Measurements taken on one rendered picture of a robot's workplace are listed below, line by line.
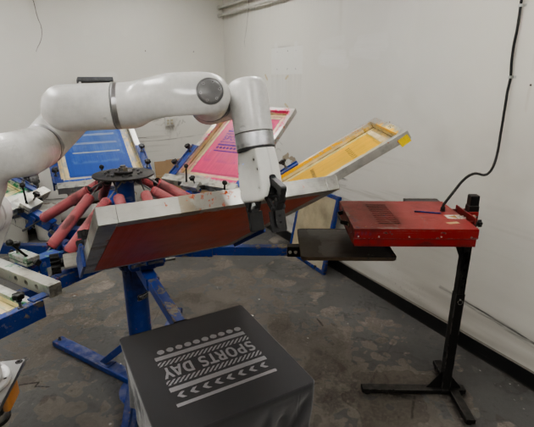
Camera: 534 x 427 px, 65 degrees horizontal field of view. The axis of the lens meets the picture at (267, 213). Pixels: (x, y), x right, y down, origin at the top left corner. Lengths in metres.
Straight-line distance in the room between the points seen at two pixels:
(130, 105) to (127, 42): 4.77
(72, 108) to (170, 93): 0.18
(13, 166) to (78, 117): 0.14
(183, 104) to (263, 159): 0.17
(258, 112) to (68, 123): 0.34
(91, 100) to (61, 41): 4.65
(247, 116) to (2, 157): 0.42
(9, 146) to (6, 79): 4.60
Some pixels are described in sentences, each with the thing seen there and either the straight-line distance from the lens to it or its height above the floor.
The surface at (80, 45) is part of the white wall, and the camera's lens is 5.48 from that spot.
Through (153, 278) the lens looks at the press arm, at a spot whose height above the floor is 0.92.
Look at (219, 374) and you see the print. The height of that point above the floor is 0.95.
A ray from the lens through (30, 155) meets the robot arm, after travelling 0.84.
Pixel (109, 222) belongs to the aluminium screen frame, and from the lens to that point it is 0.87.
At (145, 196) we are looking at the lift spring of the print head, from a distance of 2.07.
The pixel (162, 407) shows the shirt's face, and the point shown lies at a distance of 1.24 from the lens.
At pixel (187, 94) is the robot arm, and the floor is 1.74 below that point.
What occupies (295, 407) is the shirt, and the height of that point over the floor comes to 0.88.
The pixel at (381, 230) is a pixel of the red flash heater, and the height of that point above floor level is 1.10.
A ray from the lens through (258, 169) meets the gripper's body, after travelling 0.78.
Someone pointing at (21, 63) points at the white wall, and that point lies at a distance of 5.44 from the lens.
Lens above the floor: 1.77
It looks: 18 degrees down
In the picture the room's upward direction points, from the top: straight up
